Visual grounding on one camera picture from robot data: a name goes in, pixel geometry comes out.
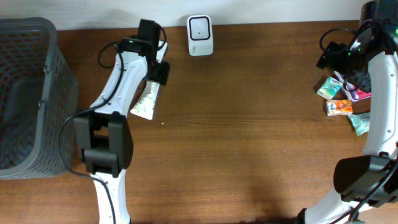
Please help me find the orange small tissue pack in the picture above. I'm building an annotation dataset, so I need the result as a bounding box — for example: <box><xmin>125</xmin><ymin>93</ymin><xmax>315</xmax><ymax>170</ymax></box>
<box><xmin>326</xmin><ymin>100</ymin><xmax>353</xmax><ymax>116</ymax></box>

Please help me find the green small tissue pack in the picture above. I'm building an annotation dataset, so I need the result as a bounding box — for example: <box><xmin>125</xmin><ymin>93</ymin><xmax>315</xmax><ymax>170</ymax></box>
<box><xmin>317</xmin><ymin>77</ymin><xmax>343</xmax><ymax>100</ymax></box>

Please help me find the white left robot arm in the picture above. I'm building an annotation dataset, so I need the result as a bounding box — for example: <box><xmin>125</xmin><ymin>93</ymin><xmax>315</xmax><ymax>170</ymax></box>
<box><xmin>71</xmin><ymin>19</ymin><xmax>170</xmax><ymax>223</ymax></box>

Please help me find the pink purple tissue pack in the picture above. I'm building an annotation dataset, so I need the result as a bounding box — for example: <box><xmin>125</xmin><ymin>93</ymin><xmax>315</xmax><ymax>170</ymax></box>
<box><xmin>333</xmin><ymin>71</ymin><xmax>372</xmax><ymax>102</ymax></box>

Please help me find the white tube with brown cap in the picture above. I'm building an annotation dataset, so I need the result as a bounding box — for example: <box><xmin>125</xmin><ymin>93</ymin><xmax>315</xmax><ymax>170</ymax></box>
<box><xmin>130</xmin><ymin>81</ymin><xmax>160</xmax><ymax>120</ymax></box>

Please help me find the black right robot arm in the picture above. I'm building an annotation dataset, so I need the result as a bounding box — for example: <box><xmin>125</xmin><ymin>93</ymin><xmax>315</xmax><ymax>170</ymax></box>
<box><xmin>294</xmin><ymin>0</ymin><xmax>397</xmax><ymax>224</ymax></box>

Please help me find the dark grey plastic basket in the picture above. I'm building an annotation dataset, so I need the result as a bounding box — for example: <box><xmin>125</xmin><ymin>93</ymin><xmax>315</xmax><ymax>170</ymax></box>
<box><xmin>1</xmin><ymin>17</ymin><xmax>79</xmax><ymax>180</ymax></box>

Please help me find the teal wet wipes pack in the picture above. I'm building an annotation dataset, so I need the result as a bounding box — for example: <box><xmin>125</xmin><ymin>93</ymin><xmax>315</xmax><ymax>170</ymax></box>
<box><xmin>348</xmin><ymin>113</ymin><xmax>370</xmax><ymax>136</ymax></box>

